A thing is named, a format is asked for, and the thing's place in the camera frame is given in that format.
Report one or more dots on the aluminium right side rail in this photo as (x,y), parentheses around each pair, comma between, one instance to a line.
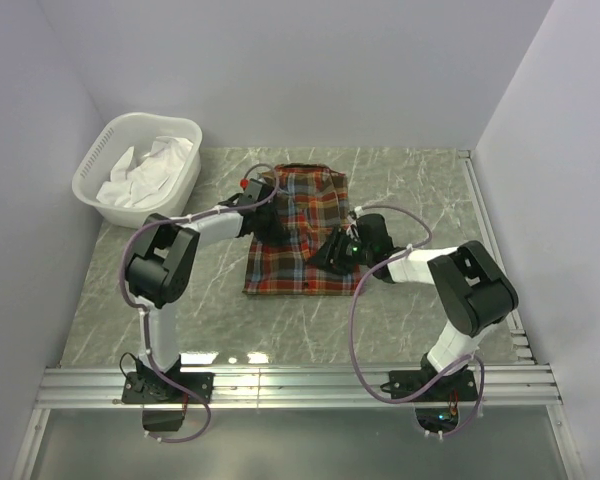
(518,333)

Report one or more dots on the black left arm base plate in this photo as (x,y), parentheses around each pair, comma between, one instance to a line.
(148,389)

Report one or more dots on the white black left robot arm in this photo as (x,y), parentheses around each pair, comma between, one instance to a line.
(157,266)

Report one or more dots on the white crumpled shirt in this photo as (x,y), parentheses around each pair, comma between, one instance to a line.
(144,180)

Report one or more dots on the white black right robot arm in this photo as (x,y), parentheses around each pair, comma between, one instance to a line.
(473,290)

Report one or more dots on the red brown plaid shirt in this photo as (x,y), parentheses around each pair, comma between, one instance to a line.
(311,202)

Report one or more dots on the white plastic laundry basket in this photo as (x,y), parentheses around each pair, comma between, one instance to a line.
(138,130)

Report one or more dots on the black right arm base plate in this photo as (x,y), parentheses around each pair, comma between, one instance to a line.
(459,386)

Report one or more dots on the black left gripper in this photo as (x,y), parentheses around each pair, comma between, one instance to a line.
(277,230)

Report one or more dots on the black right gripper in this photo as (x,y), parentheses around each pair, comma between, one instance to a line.
(330,262)

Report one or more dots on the aluminium mounting rail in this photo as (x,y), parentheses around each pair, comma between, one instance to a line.
(278,387)

